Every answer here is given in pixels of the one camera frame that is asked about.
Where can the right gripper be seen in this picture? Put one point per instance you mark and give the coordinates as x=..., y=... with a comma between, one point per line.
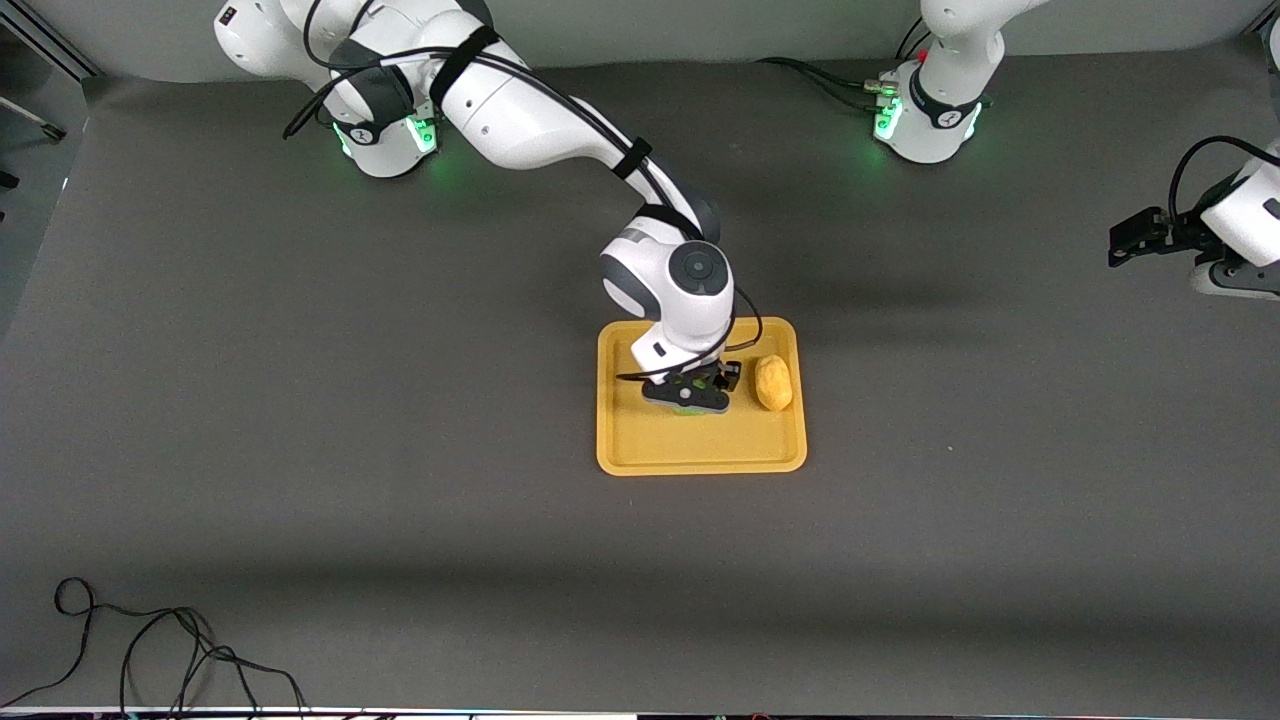
x=727, y=375

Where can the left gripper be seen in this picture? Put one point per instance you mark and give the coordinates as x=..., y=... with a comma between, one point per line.
x=1176, y=233

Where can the green apple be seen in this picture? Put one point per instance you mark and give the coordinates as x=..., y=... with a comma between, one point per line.
x=686, y=410

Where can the yellow-brown potato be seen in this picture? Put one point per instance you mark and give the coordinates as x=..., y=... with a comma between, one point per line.
x=773, y=383

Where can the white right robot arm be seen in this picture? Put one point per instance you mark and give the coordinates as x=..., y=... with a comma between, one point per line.
x=520, y=110

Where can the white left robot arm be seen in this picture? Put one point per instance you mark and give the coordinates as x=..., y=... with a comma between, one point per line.
x=950, y=60

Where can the yellow plastic tray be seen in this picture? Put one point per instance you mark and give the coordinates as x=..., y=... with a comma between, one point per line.
x=700, y=445

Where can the dark grey table mat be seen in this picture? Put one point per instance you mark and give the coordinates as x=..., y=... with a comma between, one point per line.
x=640, y=580

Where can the aluminium frame rail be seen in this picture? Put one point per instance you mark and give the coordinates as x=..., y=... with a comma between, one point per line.
x=50, y=45

